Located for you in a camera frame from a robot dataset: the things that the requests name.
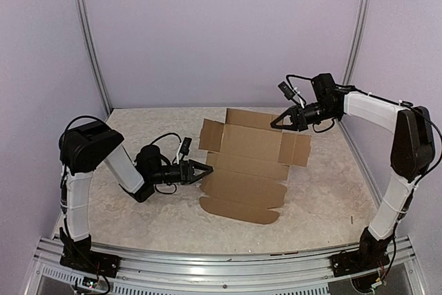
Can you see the aluminium frame post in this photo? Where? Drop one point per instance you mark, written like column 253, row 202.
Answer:
column 92, row 56
column 363, row 9

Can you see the right aluminium frame post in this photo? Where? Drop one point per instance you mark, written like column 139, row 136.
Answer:
column 363, row 9

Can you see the left aluminium frame post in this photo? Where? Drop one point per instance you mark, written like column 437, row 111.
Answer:
column 92, row 56

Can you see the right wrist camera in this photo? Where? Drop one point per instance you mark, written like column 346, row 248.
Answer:
column 292, row 94

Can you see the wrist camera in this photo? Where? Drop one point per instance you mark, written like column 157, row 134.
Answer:
column 183, row 150
column 292, row 94

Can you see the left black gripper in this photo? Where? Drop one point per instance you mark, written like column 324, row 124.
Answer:
column 186, row 170

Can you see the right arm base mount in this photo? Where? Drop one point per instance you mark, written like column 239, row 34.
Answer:
column 351, row 262

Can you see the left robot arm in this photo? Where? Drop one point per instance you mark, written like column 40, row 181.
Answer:
column 82, row 150

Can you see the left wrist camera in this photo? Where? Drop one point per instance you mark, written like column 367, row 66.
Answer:
column 183, row 150

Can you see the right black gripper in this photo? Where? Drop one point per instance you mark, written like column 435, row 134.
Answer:
column 295, row 126

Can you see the front aluminium rail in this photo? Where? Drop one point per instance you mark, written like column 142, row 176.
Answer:
column 159, row 272

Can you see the brown cardboard box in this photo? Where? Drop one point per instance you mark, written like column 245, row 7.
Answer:
column 250, row 161

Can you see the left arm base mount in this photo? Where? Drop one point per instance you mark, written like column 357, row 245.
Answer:
column 93, row 262

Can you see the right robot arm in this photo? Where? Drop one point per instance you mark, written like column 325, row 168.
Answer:
column 412, row 150

